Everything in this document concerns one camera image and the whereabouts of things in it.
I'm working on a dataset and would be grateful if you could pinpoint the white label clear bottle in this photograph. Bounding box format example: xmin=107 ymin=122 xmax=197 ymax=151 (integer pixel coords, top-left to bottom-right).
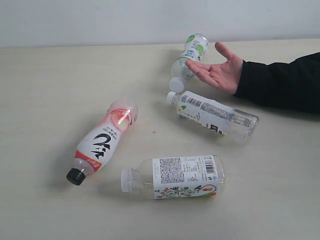
xmin=166 ymin=91 xmax=259 ymax=144

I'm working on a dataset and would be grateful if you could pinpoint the green label clear bottle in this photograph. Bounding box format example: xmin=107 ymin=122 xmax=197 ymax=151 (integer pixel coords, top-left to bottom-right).
xmin=169 ymin=33 xmax=209 ymax=93

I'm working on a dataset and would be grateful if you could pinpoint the pink label black cap bottle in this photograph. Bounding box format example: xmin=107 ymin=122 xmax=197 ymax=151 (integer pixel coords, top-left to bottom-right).
xmin=66 ymin=99 xmax=138 ymax=186

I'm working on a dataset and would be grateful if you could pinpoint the wide clear colourful label bottle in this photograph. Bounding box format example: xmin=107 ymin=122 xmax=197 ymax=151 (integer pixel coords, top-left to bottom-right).
xmin=121 ymin=155 xmax=226 ymax=200

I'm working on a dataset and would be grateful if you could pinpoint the black sleeved forearm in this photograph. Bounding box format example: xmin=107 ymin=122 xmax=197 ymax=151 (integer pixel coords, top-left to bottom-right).
xmin=234 ymin=52 xmax=320 ymax=115

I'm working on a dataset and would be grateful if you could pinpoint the person's open bare hand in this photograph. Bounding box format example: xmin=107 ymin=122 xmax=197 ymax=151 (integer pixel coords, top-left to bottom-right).
xmin=185 ymin=42 xmax=244 ymax=95

